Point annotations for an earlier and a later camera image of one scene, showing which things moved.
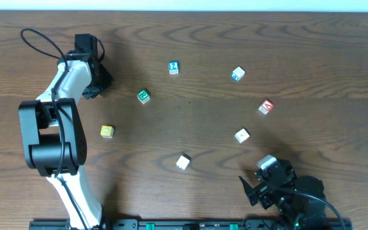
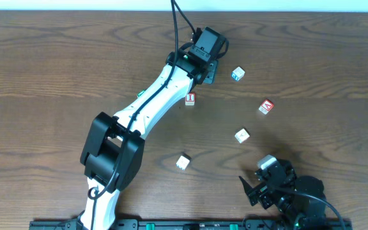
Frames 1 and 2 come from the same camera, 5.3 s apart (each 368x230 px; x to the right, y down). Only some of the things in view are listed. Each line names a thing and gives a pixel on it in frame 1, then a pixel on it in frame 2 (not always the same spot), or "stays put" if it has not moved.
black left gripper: (98, 83) → (211, 75)
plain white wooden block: (183, 162) stays put
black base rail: (199, 224) stays put
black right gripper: (260, 188) stays put
